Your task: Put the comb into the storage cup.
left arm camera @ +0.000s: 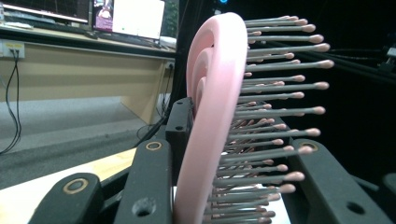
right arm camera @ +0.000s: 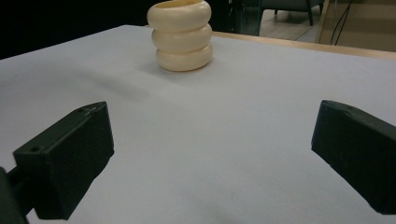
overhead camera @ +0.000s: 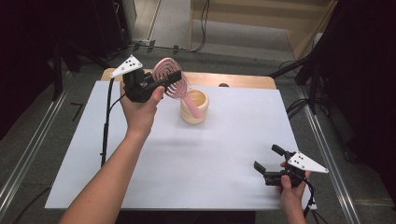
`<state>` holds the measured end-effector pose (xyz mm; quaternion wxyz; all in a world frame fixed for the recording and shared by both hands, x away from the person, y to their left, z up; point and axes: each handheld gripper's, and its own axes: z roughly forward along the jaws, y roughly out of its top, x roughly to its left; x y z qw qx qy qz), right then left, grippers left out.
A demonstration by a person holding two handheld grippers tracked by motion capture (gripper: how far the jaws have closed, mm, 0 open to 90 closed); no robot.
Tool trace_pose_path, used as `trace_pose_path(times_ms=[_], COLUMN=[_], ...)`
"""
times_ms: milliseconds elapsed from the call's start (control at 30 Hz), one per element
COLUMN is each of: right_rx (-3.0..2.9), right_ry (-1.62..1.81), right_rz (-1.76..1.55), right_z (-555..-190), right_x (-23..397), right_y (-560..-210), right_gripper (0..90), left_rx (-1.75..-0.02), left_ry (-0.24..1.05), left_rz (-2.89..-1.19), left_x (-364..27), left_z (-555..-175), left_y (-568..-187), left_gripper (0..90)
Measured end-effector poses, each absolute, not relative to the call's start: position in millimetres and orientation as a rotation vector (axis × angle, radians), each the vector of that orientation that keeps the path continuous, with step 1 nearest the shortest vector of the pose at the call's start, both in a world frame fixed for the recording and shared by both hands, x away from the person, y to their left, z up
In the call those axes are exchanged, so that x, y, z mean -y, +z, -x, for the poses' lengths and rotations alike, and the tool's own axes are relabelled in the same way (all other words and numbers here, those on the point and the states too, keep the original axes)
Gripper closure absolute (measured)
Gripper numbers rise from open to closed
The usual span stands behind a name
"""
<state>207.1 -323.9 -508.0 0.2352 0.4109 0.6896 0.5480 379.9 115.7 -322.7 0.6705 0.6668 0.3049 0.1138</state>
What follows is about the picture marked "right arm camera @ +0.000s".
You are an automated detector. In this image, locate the wooden panel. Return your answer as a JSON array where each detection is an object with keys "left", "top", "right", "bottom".
[{"left": 315, "top": 0, "right": 396, "bottom": 53}]

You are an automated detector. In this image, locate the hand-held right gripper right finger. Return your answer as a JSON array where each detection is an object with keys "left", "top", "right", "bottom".
[{"left": 310, "top": 99, "right": 396, "bottom": 216}]

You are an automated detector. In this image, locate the black hanging cable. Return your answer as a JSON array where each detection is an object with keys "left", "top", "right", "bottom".
[{"left": 329, "top": 0, "right": 354, "bottom": 47}]

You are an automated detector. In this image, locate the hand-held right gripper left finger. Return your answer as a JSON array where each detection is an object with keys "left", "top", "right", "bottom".
[{"left": 12, "top": 101, "right": 115, "bottom": 221}]

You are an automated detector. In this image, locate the cream ribbed cup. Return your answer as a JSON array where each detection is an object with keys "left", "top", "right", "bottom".
[{"left": 146, "top": 0, "right": 214, "bottom": 73}]

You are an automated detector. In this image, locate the wooden table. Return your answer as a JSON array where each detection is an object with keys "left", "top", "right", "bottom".
[{"left": 144, "top": 24, "right": 396, "bottom": 62}]

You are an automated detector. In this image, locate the white table cover sheet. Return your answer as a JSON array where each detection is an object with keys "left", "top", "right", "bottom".
[{"left": 0, "top": 24, "right": 396, "bottom": 224}]

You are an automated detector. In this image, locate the dark chair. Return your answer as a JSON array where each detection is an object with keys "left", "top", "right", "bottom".
[{"left": 261, "top": 0, "right": 325, "bottom": 27}]

